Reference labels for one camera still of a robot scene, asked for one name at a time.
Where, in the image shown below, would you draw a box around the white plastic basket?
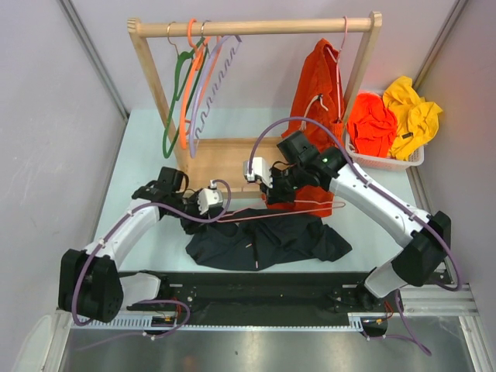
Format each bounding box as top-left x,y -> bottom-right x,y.
344,132 -> 425,171

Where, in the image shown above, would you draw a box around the black shorts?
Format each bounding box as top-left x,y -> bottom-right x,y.
181,208 -> 353,271

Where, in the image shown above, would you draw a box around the orange-red hanging shorts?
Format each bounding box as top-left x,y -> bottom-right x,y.
265,39 -> 347,218

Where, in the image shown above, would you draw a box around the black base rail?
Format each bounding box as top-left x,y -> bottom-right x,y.
130,272 -> 398,327

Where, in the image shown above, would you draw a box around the wooden clothes rack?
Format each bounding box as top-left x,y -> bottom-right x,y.
127,12 -> 383,198

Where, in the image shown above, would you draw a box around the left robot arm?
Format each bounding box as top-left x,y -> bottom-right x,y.
58,167 -> 215,326

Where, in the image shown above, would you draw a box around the pink hanger holding shorts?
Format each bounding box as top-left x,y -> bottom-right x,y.
323,15 -> 351,122

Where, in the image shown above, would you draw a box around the green hanger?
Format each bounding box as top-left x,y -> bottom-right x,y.
162,23 -> 210,159

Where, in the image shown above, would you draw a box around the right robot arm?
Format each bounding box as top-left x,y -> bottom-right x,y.
260,131 -> 451,311

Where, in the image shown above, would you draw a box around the orange garment in basket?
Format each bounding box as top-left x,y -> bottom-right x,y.
347,92 -> 398,158

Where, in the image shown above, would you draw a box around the orange hanger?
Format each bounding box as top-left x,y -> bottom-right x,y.
178,19 -> 211,150

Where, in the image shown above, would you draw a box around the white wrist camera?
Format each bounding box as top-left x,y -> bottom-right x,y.
243,157 -> 273,188
197,180 -> 224,215

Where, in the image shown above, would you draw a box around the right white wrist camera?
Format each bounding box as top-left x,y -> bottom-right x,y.
243,157 -> 273,188

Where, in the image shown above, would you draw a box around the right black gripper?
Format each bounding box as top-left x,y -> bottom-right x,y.
260,162 -> 308,205

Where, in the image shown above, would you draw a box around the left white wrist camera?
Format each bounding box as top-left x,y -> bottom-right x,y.
197,180 -> 224,215

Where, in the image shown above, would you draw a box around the lilac notched hanger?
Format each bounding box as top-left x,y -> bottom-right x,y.
187,35 -> 242,159

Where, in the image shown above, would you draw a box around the yellow garment in basket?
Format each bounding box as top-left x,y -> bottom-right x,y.
382,76 -> 443,161

